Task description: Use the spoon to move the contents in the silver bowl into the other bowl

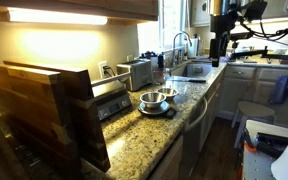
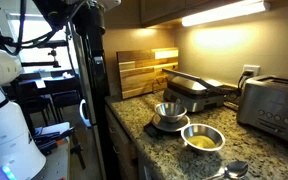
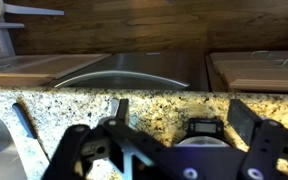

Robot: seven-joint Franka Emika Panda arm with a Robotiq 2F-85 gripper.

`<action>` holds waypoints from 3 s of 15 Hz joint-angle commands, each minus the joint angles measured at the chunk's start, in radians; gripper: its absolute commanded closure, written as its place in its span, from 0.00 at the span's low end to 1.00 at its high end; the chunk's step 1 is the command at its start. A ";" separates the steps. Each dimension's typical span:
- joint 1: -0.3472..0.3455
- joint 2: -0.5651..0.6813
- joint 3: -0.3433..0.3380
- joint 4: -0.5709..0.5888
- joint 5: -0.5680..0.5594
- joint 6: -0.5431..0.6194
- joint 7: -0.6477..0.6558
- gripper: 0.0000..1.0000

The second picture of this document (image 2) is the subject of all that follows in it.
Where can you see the stainless steel toaster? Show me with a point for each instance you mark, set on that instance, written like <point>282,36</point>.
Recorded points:
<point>264,104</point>

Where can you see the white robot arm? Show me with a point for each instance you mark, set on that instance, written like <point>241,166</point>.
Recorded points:
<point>20,158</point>

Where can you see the white wall outlet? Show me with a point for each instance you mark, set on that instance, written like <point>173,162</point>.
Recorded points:
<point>254,69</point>

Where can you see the silver bowl with yellow contents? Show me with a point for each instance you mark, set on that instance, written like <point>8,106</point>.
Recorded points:
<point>202,130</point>

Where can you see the yellow powder contents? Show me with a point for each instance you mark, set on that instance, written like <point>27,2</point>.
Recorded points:
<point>202,142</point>

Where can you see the black refrigerator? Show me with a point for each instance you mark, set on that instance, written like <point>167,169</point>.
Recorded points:
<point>87,39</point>

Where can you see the empty silver bowl on scale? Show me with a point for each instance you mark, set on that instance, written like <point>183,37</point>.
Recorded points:
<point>170,112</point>

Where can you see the under-cabinet light strip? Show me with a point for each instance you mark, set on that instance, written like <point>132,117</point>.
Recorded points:
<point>238,9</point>

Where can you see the black kitchen scale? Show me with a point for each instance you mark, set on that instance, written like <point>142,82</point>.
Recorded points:
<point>156,126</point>

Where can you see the black dining chair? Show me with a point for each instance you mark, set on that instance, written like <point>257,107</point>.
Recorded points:
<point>64,92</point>

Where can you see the light wooden cutting board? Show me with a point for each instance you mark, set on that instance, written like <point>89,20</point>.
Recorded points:
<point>141,71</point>

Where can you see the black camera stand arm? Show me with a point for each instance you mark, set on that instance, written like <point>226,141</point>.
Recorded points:
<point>42,55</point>

